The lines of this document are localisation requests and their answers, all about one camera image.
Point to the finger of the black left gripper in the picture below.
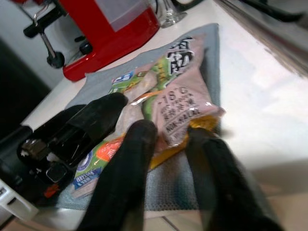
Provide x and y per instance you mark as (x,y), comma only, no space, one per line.
(68,115)
(96,120)

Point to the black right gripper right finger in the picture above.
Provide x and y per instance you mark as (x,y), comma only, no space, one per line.
(221,180)

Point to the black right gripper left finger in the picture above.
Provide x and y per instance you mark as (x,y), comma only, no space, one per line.
(120,180)

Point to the pink frozen food bag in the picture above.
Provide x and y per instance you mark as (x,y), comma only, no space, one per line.
(183,101)

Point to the steel steam wand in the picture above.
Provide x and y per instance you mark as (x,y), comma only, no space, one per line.
(51,51)

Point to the red coffee machine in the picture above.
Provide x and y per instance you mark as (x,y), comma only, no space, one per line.
(108,45)

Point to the grey cloth mat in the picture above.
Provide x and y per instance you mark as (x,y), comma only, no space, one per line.
(211,55)

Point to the clear wine glass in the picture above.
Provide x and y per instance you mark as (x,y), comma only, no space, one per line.
(172,18)

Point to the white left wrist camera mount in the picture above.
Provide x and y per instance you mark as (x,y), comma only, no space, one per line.
(14,202)

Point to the grey metal frame strip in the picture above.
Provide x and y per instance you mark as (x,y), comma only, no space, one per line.
(276,41)

